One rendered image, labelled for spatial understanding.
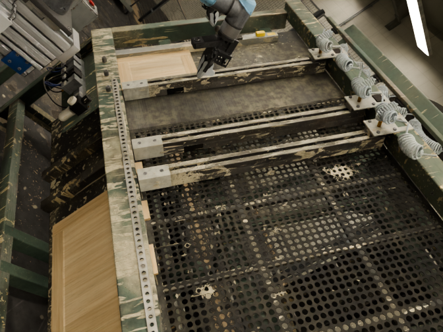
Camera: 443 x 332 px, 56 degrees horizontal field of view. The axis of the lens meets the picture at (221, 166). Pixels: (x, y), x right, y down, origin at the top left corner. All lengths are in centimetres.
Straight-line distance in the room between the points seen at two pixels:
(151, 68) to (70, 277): 113
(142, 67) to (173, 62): 17
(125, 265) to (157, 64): 127
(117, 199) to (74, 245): 52
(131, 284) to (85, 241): 67
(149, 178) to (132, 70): 85
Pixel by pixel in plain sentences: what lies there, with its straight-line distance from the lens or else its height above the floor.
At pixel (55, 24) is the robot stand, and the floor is 102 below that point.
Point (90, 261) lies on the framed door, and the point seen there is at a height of 48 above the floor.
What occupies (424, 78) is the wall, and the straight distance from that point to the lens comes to 798.
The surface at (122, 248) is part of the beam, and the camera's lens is 150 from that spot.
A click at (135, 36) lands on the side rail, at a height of 99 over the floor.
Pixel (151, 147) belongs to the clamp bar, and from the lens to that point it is 179.
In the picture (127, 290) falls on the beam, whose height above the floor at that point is 83.
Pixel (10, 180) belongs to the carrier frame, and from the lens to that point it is 238.
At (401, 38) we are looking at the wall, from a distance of 872.
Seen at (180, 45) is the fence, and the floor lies 121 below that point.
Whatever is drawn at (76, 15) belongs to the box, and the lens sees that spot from 254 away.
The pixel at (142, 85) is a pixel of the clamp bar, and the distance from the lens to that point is 213.
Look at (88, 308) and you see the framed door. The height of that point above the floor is 46.
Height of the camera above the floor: 158
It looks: 13 degrees down
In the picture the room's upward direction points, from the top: 58 degrees clockwise
